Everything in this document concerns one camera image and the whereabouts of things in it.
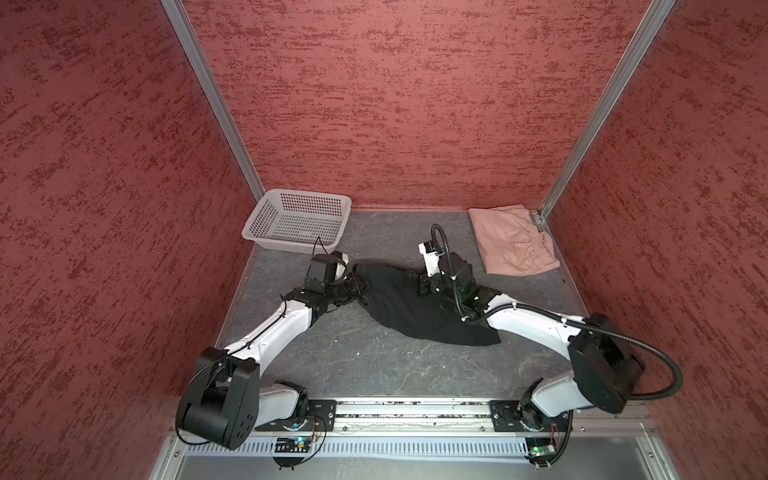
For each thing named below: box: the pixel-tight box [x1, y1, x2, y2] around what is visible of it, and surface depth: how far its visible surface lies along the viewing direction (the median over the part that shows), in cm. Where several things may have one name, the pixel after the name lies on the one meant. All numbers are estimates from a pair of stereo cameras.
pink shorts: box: [468, 204, 561, 276], surface depth 109 cm
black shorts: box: [355, 264, 501, 346], surface depth 86 cm
